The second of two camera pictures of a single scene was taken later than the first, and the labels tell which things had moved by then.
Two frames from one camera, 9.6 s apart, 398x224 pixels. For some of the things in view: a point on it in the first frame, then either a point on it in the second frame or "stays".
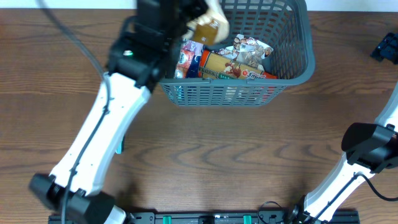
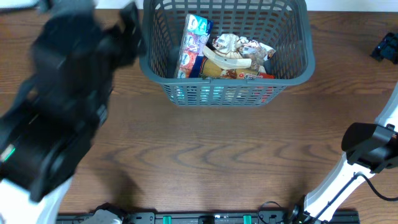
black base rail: x=213 y=218 stays
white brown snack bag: x=247 y=50 stays
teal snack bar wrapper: x=120 y=149 → x=199 y=94
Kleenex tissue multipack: x=189 y=60 stays
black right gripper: x=385 y=47 stays
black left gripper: x=202 y=6 → x=127 y=53
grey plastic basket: x=286 y=25 stays
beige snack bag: x=211 y=27 → x=226 y=53
